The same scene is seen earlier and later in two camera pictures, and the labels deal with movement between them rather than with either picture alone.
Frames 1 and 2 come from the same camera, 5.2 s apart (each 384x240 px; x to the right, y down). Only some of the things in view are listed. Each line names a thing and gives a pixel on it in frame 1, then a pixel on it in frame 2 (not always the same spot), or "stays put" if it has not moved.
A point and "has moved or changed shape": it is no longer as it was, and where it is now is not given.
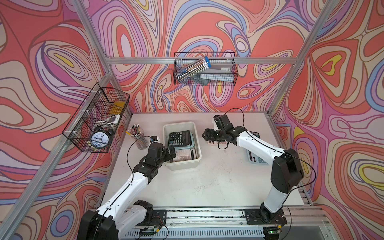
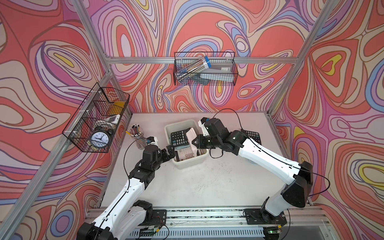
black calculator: x=180 y=139 stays put
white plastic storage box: x=174 y=126 has moved or changed shape
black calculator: x=256 y=133 stays put
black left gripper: x=171 y=151 stays put
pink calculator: x=183 y=155 stays put
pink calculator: x=222 y=144 has moved or changed shape
